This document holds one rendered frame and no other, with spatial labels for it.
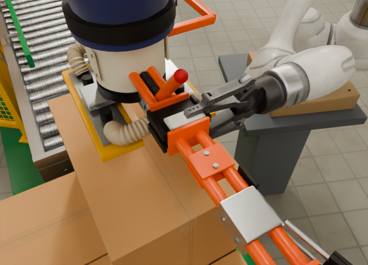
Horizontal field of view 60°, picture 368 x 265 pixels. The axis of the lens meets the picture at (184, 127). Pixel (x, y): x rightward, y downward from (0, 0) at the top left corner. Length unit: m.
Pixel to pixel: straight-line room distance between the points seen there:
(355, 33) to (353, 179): 1.19
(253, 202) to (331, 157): 1.83
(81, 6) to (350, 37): 0.92
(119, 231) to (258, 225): 0.41
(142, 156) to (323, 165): 1.53
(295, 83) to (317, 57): 0.08
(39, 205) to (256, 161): 1.00
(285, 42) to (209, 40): 2.30
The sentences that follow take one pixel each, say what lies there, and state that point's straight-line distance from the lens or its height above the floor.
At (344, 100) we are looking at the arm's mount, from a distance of 1.41.
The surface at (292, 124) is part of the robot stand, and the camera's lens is 1.32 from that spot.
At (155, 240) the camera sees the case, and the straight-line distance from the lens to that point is 0.78.
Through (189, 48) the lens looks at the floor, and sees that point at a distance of 3.01.
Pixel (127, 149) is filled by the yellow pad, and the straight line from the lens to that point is 0.71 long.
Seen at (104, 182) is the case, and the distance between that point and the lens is 0.87.
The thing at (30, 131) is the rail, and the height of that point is 0.59.
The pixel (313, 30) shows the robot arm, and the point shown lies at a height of 1.06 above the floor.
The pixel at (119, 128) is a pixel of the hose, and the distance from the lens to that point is 0.66.
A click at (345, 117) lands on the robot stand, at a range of 1.42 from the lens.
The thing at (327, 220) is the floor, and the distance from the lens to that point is 2.01.
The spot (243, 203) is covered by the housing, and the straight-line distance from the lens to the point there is 0.48.
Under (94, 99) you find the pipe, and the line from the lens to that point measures 0.78.
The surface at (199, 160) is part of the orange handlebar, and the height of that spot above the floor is 1.24.
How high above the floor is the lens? 1.65
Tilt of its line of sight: 47 degrees down
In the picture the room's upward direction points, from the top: straight up
